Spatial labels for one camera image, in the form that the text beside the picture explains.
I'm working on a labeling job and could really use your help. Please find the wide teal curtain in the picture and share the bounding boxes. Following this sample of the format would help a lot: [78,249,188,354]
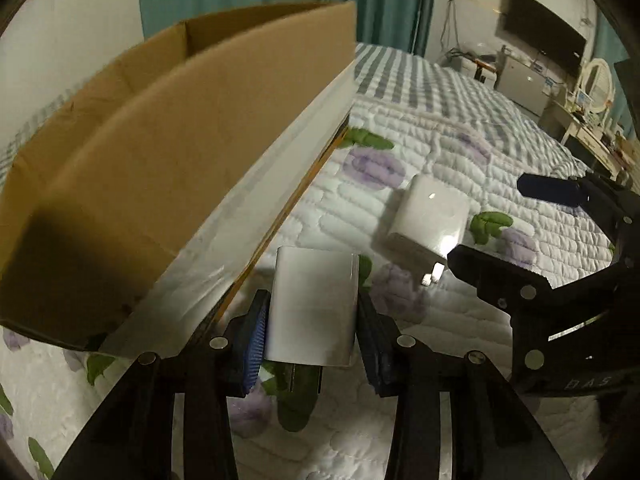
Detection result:
[136,0,439,59]

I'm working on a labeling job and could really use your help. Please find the white mop pole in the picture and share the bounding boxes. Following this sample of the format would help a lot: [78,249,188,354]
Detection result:
[412,0,426,57]

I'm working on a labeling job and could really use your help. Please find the white power adapter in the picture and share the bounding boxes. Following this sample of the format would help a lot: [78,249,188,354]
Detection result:
[383,174,471,289]
[263,246,361,395]

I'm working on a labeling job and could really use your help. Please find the brown cardboard box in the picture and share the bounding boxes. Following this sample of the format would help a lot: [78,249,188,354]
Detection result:
[0,0,359,361]

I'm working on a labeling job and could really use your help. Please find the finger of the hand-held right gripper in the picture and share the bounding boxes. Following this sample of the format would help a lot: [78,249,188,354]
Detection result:
[517,169,640,262]
[446,244,557,332]

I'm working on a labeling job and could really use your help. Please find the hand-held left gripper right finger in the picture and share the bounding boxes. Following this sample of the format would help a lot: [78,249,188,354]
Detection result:
[356,292,571,480]

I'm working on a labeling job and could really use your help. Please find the white vanity table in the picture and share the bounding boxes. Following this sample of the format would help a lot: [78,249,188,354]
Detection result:
[559,104,637,177]

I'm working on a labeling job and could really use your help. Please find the black wall cable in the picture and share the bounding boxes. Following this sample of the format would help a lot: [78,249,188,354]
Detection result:
[442,0,462,57]

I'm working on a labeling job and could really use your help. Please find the narrow teal curtain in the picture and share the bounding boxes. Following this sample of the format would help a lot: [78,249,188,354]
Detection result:
[592,10,632,131]

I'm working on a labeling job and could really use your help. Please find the grey gingham blanket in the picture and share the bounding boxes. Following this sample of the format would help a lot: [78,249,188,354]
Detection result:
[0,42,588,173]

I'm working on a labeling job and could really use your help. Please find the grey small fridge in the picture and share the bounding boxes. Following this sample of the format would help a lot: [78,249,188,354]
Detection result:
[495,54,554,117]

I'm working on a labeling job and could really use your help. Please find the white suitcase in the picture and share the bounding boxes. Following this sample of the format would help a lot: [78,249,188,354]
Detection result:
[451,54,497,84]

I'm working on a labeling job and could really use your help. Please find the black wall television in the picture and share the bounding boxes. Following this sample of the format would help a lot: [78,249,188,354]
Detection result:
[495,0,589,79]

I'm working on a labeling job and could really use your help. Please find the white oval mirror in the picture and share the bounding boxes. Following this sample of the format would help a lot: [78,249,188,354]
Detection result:
[579,57,615,129]

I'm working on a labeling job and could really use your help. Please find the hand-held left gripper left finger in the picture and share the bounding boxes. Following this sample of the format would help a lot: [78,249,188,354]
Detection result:
[50,289,273,480]

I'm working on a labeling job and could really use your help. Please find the white floral quilt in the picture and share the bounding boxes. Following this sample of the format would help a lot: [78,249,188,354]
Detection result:
[0,62,640,480]

